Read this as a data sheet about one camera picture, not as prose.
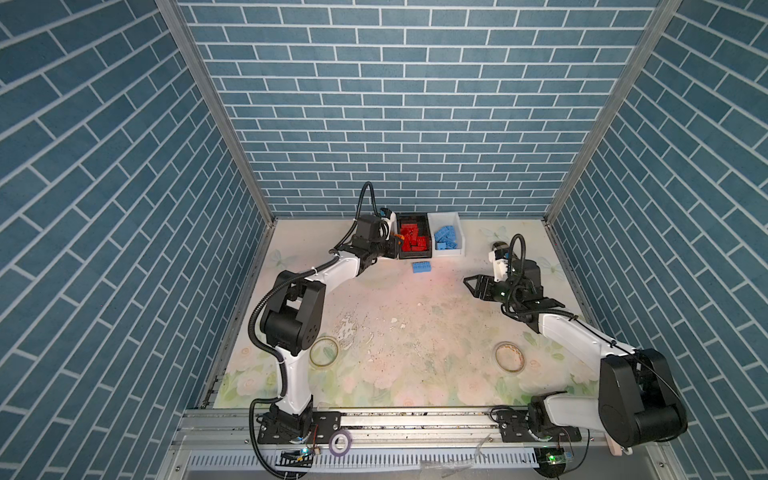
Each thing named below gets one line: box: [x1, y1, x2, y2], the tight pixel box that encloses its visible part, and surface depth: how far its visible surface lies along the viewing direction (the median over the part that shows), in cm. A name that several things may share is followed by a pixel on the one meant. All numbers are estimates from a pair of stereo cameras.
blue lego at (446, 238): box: [434, 225, 458, 250], surface depth 114 cm
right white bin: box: [427, 212, 466, 257], surface depth 114 cm
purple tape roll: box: [328, 429, 352, 457], surface depth 72 cm
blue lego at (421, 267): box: [412, 261, 432, 273], surface depth 107 cm
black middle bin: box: [396, 212, 432, 259], surface depth 112 cm
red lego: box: [400, 223, 427, 252], surface depth 112 cm
